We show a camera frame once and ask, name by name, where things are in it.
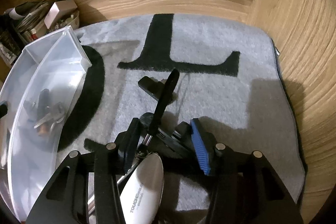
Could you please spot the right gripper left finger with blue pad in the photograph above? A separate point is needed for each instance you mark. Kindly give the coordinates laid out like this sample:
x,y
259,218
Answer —
x,y
127,147

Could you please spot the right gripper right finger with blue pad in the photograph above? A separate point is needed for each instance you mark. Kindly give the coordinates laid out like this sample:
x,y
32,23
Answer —
x,y
204,146

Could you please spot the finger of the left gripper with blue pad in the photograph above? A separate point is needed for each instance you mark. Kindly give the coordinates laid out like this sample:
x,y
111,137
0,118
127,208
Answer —
x,y
3,109

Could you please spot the clear plastic storage bin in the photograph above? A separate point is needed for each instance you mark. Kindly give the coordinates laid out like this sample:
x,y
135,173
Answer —
x,y
38,94

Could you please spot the silver key bunch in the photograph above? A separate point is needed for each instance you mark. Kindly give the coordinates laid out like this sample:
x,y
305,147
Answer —
x,y
56,115

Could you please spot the white fabric shaver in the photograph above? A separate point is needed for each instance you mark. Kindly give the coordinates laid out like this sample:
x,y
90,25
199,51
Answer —
x,y
142,194

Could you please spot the black gold lighter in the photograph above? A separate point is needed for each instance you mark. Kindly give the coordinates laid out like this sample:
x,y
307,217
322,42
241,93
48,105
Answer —
x,y
44,104

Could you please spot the dark wine bottle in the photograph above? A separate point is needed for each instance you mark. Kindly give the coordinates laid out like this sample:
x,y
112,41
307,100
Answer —
x,y
10,41

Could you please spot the grey rug with black letters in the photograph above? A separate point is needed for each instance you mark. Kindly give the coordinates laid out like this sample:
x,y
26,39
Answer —
x,y
230,79

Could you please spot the white bowl of shells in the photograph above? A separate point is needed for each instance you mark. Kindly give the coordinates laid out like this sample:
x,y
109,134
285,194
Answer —
x,y
67,20

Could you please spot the small white paper box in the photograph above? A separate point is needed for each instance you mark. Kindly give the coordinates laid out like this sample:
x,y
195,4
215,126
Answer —
x,y
58,10

